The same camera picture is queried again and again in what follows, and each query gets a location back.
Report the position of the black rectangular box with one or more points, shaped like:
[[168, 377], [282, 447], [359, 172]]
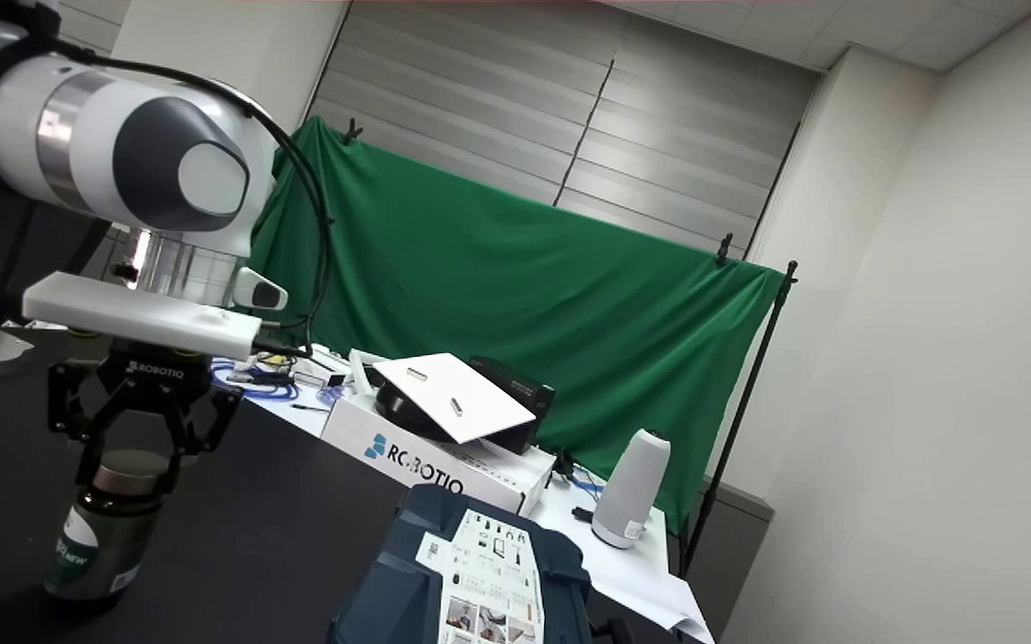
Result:
[[520, 389]]

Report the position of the green bottle with brown cap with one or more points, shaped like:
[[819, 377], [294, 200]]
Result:
[[106, 537]]

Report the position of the green cloth backdrop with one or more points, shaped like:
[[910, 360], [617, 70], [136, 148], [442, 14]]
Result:
[[482, 274]]

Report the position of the black backdrop stand pole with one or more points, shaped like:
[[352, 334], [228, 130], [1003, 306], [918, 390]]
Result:
[[751, 382]]

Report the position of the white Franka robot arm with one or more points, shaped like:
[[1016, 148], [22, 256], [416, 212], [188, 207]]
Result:
[[99, 130]]

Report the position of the white Robotiq cardboard box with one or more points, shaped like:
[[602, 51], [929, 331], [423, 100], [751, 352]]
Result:
[[409, 453]]

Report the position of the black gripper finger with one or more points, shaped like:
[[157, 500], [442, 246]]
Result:
[[213, 414], [71, 399]]

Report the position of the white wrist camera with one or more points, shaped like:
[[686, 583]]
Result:
[[132, 314]]

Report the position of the blue plastic case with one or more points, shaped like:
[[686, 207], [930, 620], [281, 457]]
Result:
[[383, 594]]

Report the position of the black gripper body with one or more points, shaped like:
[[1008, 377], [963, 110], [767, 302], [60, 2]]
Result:
[[157, 377]]

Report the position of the small white box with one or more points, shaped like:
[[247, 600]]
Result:
[[322, 367]]

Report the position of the black backdrop clamp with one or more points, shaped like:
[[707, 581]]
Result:
[[725, 248], [352, 130]]

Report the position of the grey window blinds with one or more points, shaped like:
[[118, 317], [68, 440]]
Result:
[[91, 18], [659, 144]]

